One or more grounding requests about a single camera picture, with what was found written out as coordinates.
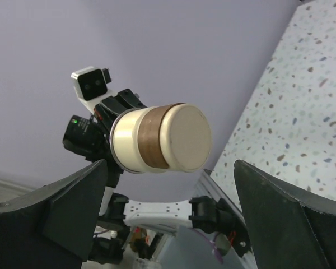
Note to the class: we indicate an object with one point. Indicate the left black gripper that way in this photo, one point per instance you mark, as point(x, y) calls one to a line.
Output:
point(110, 109)

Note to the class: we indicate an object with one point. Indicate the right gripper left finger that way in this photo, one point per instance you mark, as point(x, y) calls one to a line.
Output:
point(53, 226)

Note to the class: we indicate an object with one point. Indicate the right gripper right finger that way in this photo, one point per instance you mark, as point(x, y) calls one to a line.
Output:
point(288, 227)

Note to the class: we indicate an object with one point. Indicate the metal cup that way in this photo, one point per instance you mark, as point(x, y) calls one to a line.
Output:
point(175, 137)

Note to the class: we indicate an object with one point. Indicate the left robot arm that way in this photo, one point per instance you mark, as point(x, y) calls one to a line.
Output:
point(84, 137)

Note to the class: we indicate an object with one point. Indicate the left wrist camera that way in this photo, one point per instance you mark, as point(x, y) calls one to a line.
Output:
point(90, 85)

